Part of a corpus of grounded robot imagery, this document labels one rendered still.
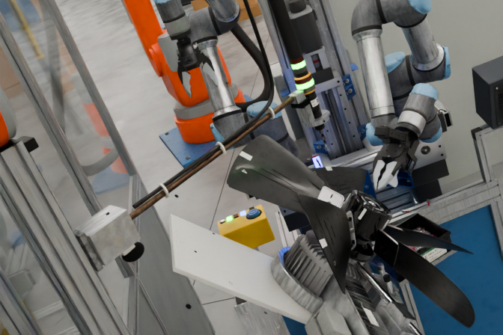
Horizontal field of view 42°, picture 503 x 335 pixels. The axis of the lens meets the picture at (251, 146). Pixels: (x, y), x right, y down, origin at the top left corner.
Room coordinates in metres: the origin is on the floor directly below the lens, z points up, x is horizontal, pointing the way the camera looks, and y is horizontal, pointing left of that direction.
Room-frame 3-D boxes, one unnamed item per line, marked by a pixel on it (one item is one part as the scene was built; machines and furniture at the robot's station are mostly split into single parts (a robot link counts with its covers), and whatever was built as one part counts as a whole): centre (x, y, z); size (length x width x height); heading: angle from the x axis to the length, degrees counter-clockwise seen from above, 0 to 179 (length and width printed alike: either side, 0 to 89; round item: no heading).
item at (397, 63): (2.24, -0.59, 1.20); 0.13 x 0.12 x 0.14; 66
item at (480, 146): (1.88, -0.71, 0.96); 0.03 x 0.03 x 0.20; 1
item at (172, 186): (1.34, 0.07, 1.54); 0.54 x 0.01 x 0.01; 126
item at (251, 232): (1.87, 0.12, 1.02); 0.16 x 0.10 x 0.11; 91
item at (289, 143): (2.27, -0.09, 1.09); 0.15 x 0.15 x 0.10
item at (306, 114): (1.51, -0.17, 1.50); 0.09 x 0.07 x 0.10; 126
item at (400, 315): (1.17, -0.17, 1.08); 0.07 x 0.04 x 0.06; 11
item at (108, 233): (1.15, 0.33, 1.54); 0.10 x 0.07 x 0.08; 126
